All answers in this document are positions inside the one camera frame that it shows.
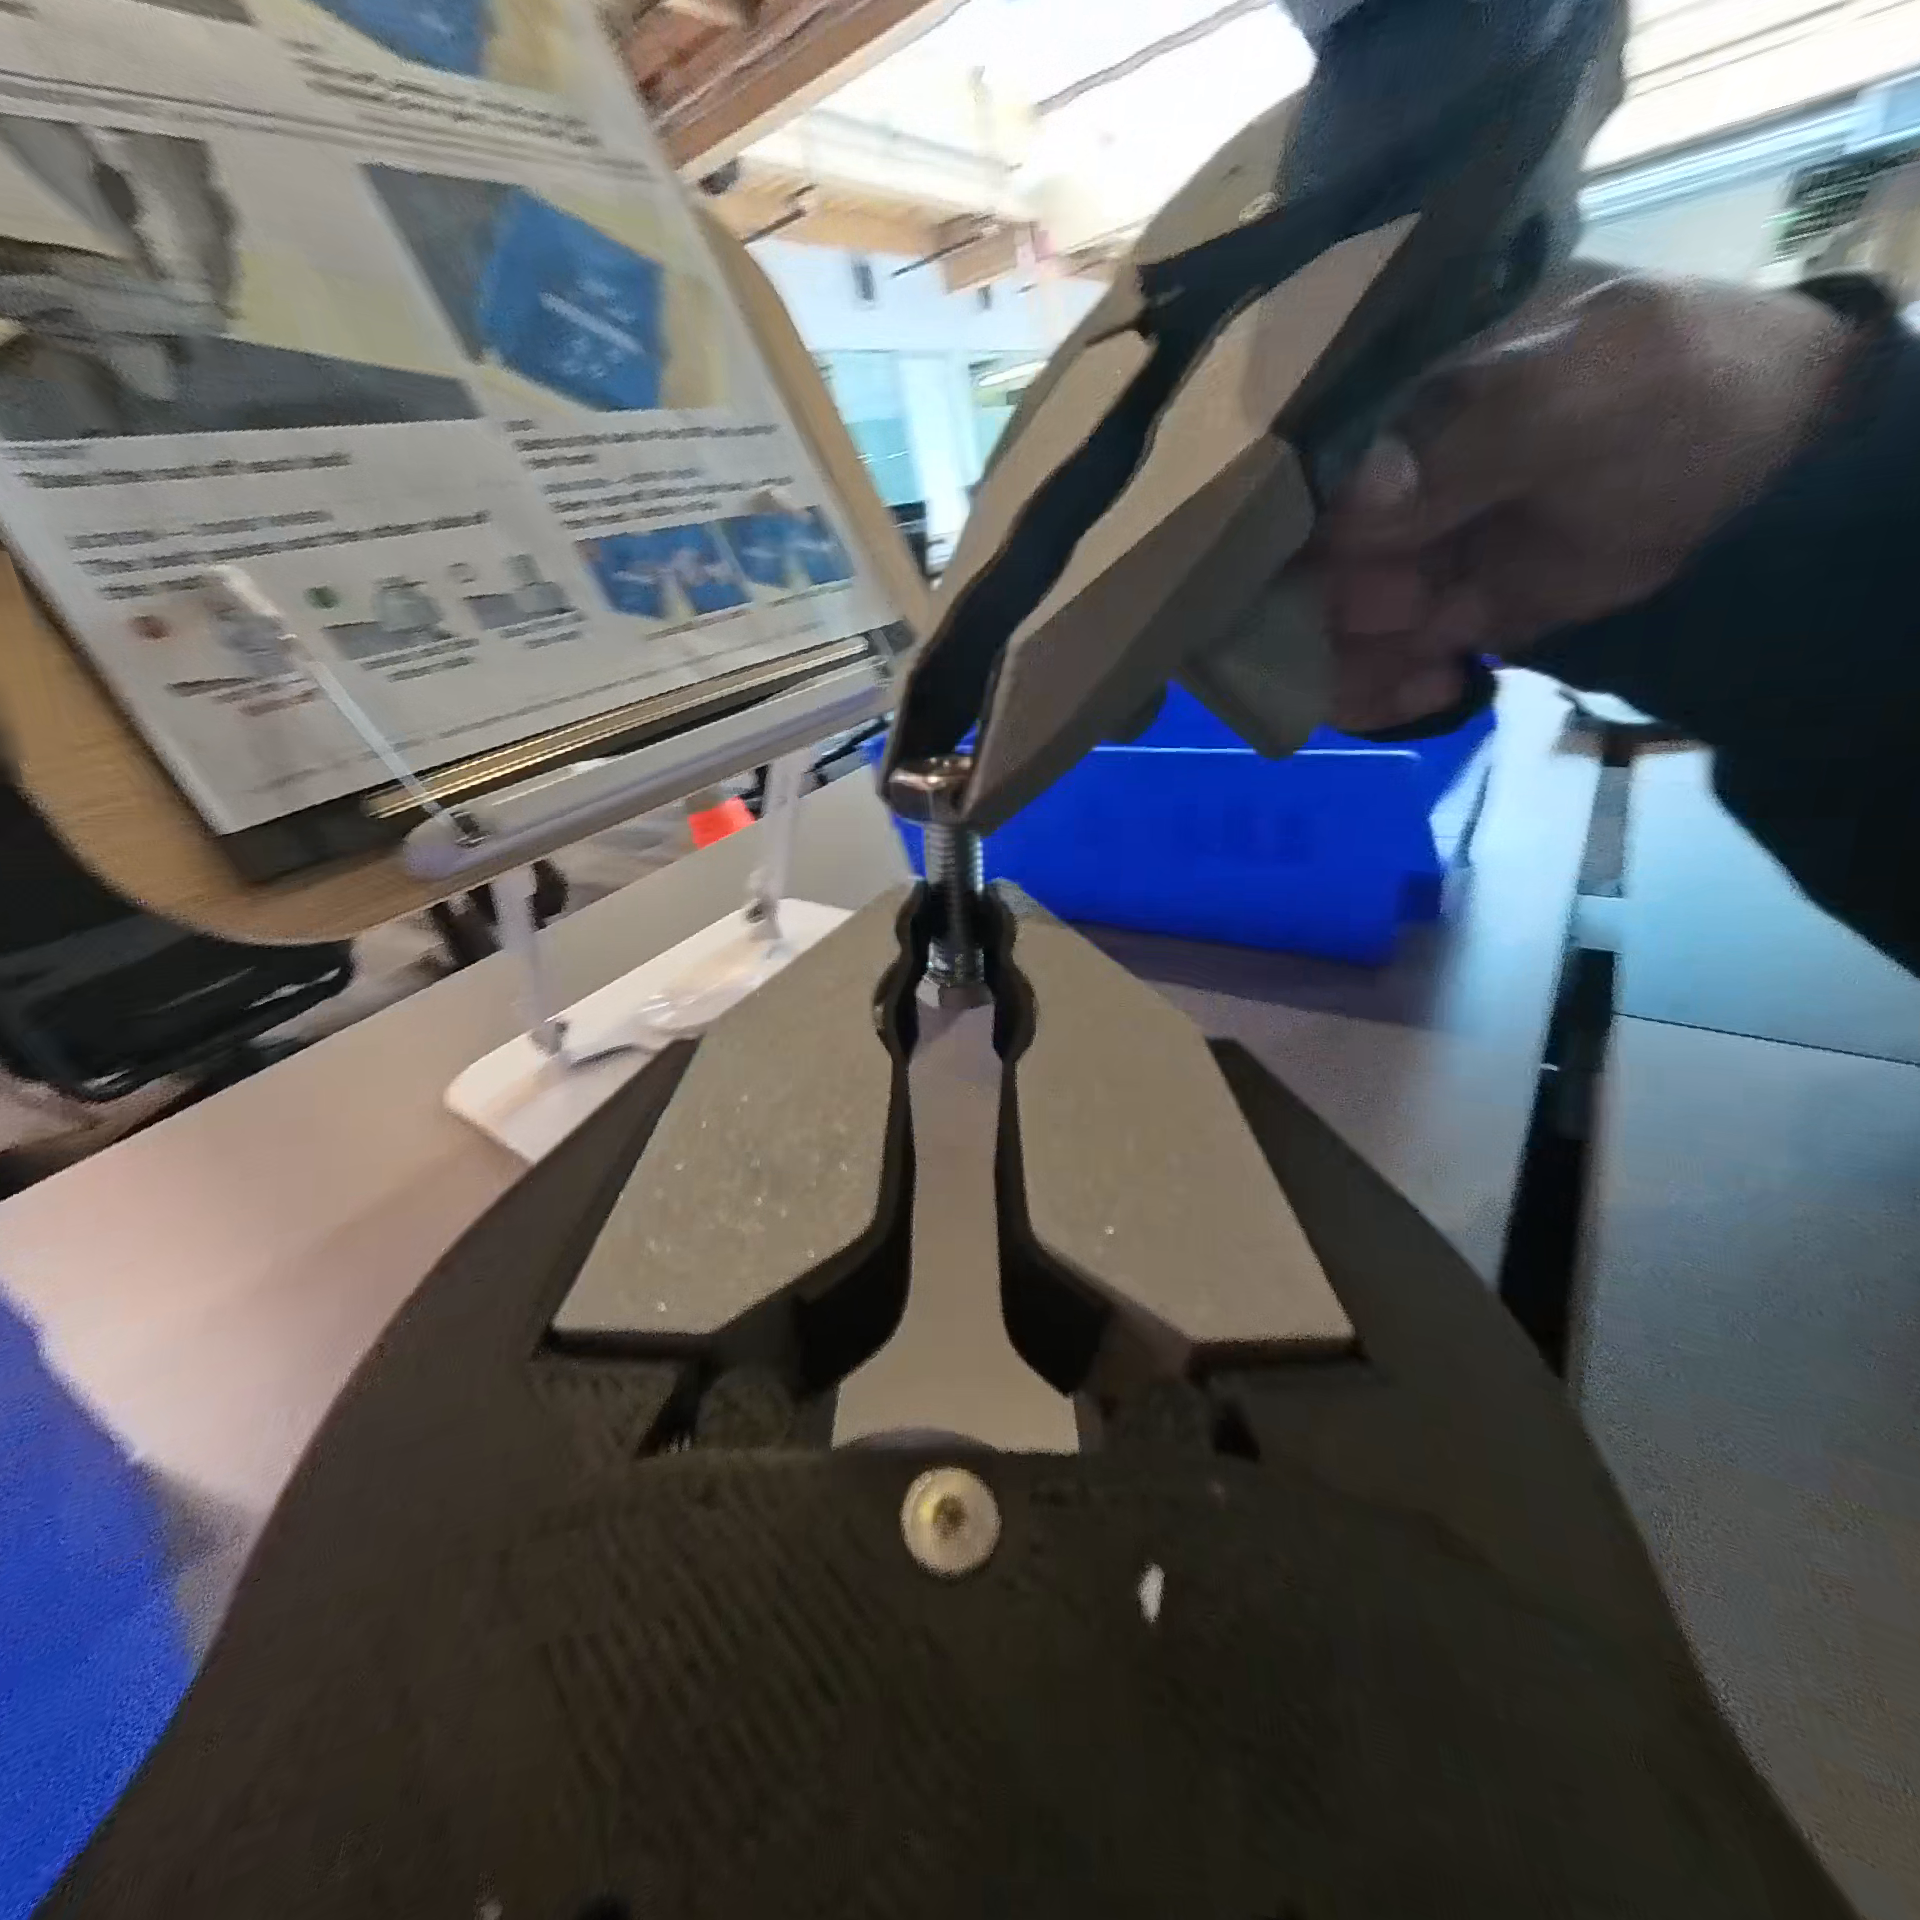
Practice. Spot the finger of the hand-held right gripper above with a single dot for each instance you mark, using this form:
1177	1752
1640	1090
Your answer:
1184	495
1051	435

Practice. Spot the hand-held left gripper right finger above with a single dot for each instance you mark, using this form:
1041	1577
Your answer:
1171	1171

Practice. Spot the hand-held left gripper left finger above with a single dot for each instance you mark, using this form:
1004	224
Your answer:
750	1171

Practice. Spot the blue plastic bin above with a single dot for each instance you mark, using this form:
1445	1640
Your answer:
76	1621
1201	855

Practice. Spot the silver hex bolt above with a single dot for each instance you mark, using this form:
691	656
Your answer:
950	885

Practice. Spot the person's right forearm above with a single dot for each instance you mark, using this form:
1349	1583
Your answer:
1800	675

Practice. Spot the person's right hand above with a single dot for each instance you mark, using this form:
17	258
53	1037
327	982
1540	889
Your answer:
1576	450

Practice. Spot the white wooden document stand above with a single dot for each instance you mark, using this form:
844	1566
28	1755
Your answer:
504	1089

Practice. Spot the orange traffic cone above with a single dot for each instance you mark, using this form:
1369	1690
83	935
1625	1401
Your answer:
720	821

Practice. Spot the printed instruction sheet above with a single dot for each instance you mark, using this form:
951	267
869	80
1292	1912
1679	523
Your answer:
375	450

